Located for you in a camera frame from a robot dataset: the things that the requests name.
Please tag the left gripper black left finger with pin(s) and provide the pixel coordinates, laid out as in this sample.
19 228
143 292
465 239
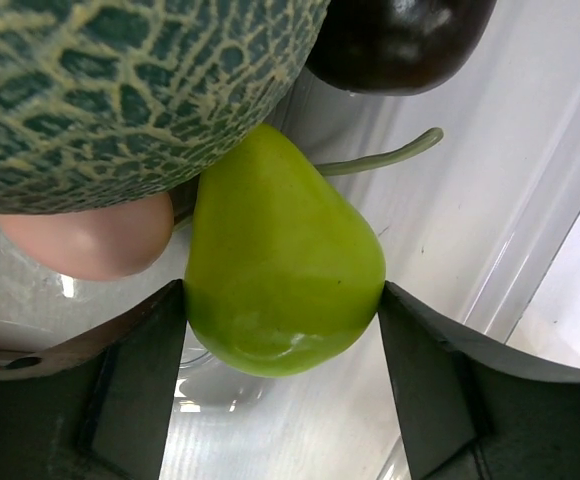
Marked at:
98 405

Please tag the green melon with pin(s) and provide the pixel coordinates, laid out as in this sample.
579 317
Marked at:
105 102

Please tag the dark avocado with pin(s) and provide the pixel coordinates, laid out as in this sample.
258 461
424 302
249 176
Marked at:
396 47

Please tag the green stem piece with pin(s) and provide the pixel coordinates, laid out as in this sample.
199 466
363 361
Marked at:
422 143

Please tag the green apple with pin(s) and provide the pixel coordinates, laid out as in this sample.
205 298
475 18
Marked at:
283 273

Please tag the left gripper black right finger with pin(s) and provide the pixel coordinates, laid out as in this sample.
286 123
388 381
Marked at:
470 407

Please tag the clear plastic food bin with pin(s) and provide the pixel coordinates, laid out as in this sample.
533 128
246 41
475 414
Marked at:
469 227

